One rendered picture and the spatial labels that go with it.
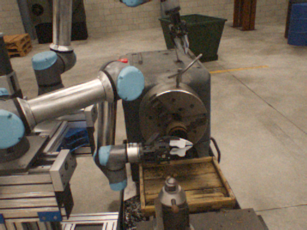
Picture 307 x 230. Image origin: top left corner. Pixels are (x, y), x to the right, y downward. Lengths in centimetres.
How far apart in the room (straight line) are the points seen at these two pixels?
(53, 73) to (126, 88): 58
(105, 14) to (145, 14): 142
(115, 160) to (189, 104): 43
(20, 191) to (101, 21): 1039
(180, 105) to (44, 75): 66
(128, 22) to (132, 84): 1036
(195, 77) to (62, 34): 68
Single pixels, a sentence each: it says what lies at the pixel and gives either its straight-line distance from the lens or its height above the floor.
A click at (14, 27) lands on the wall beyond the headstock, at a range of 1190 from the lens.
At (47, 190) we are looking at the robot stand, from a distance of 113.
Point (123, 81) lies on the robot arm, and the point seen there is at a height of 138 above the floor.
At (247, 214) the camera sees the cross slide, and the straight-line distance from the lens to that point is 105.
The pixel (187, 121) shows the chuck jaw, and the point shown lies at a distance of 130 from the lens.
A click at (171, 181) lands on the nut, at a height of 118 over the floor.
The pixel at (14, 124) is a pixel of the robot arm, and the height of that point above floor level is 134.
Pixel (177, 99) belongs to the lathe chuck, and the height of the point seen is 119.
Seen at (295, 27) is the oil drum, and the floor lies 41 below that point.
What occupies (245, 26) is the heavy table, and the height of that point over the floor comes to 14.
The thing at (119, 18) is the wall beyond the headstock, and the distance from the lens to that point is 1132.
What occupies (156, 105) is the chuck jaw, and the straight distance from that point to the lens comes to 126.
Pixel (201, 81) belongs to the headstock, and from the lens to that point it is 146.
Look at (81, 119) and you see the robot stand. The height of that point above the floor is 107.
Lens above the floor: 168
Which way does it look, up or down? 25 degrees down
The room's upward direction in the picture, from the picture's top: 5 degrees counter-clockwise
